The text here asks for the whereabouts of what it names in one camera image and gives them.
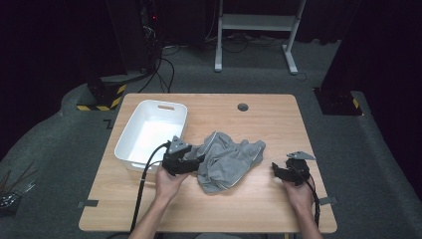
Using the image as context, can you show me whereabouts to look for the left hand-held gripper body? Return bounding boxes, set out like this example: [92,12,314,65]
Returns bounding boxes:
[161,134,193,177]

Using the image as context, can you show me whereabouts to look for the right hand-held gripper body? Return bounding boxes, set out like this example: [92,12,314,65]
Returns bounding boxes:
[286,150,317,186]

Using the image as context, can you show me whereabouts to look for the grey pants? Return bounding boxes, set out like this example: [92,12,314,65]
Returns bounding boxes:
[185,130,267,195]

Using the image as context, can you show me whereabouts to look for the white plastic basket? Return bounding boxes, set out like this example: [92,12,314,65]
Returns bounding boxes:
[113,99,189,173]

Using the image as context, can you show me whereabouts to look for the person's right hand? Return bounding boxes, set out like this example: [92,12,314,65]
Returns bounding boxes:
[282,178,317,213]

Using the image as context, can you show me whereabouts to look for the person's left hand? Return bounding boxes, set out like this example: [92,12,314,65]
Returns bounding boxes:
[154,165,190,202]

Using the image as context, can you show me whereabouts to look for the grey tape strip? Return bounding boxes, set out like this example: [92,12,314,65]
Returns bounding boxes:
[77,199,100,209]
[317,196,338,206]

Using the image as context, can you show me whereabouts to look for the black yellow striped stand base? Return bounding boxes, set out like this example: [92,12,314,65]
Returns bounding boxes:
[313,87,363,117]
[77,75,127,113]

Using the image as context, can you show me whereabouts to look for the black equipment column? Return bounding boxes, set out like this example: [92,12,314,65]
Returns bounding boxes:
[105,0,160,74]

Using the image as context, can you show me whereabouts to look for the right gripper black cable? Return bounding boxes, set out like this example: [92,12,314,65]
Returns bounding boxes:
[307,175,321,228]

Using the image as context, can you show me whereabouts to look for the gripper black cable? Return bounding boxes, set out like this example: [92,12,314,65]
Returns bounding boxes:
[307,175,321,228]
[129,141,172,233]

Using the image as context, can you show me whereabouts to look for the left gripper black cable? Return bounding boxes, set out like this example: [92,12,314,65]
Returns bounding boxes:
[129,141,172,233]

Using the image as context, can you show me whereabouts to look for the black floor cables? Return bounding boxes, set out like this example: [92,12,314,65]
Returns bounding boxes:
[137,43,177,94]

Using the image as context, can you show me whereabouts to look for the white metal stand frame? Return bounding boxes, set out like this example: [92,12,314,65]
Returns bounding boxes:
[213,0,308,76]

